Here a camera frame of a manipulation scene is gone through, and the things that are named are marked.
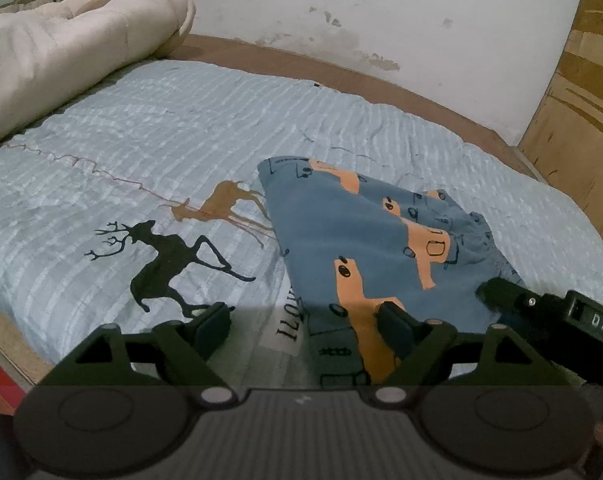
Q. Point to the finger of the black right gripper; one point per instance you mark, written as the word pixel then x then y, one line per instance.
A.
pixel 517 307

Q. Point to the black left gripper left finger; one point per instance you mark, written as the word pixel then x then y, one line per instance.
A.
pixel 172 354

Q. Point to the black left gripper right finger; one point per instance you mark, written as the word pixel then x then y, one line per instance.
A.
pixel 434 353

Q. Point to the blue orange patterned pants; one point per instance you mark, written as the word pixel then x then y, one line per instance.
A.
pixel 352 242

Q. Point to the light blue bed quilt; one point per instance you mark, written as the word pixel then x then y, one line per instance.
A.
pixel 140 202

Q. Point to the wooden wardrobe panel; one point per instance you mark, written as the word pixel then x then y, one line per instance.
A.
pixel 564 141

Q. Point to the rolled cream comforter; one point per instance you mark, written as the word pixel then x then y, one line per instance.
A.
pixel 53 52

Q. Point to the brown bed frame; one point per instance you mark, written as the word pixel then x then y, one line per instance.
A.
pixel 22 364

